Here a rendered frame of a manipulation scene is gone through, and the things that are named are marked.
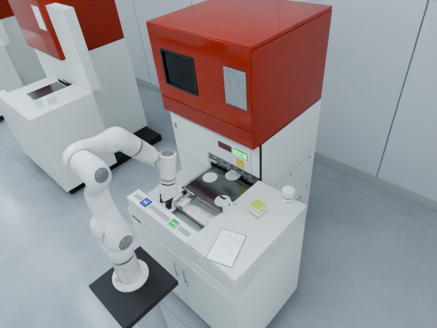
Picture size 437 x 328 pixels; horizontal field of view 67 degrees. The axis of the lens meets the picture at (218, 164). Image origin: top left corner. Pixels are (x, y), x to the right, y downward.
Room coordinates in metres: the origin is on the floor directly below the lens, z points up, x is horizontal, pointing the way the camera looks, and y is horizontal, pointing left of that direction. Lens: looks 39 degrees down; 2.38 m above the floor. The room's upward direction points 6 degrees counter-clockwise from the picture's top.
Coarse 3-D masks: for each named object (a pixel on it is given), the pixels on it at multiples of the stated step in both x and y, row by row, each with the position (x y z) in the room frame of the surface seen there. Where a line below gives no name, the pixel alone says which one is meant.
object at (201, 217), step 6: (174, 204) 1.48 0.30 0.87; (192, 204) 1.46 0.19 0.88; (180, 210) 1.44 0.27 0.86; (186, 210) 1.41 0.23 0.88; (192, 210) 1.41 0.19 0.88; (198, 210) 1.40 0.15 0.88; (192, 216) 1.36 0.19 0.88; (198, 216) 1.35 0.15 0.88; (204, 216) 1.35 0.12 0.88; (210, 216) 1.34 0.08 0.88; (198, 222) 1.32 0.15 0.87; (204, 222) 1.30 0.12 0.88
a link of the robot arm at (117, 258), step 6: (90, 222) 1.04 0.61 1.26; (96, 222) 1.02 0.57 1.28; (90, 228) 1.02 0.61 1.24; (96, 228) 1.00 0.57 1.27; (96, 234) 0.98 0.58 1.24; (102, 234) 0.96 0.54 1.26; (96, 240) 1.01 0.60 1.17; (102, 240) 0.95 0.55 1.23; (102, 246) 0.99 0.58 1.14; (132, 246) 1.03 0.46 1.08; (108, 252) 0.97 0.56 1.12; (114, 252) 0.97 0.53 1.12; (120, 252) 0.97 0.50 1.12; (126, 252) 0.97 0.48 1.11; (132, 252) 1.00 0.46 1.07; (114, 258) 0.95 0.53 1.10; (120, 258) 0.95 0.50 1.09; (126, 258) 0.96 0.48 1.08; (114, 264) 0.95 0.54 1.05; (120, 264) 0.95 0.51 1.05
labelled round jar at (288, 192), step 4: (284, 188) 1.33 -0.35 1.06; (288, 188) 1.33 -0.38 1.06; (292, 188) 1.32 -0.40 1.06; (284, 192) 1.30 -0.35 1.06; (288, 192) 1.30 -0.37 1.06; (292, 192) 1.29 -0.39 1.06; (284, 196) 1.30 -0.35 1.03; (288, 196) 1.28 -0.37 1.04; (292, 196) 1.29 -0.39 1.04; (284, 200) 1.29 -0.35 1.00; (288, 200) 1.28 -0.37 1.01; (292, 200) 1.29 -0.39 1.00; (284, 204) 1.29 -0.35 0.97; (288, 204) 1.28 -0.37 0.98
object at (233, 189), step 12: (216, 168) 1.76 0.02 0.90; (216, 180) 1.63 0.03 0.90; (228, 180) 1.62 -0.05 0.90; (240, 180) 1.61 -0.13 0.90; (192, 192) 1.55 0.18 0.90; (204, 192) 1.54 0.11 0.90; (216, 192) 1.52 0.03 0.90; (228, 192) 1.51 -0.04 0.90; (240, 192) 1.50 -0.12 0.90; (228, 204) 1.40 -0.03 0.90
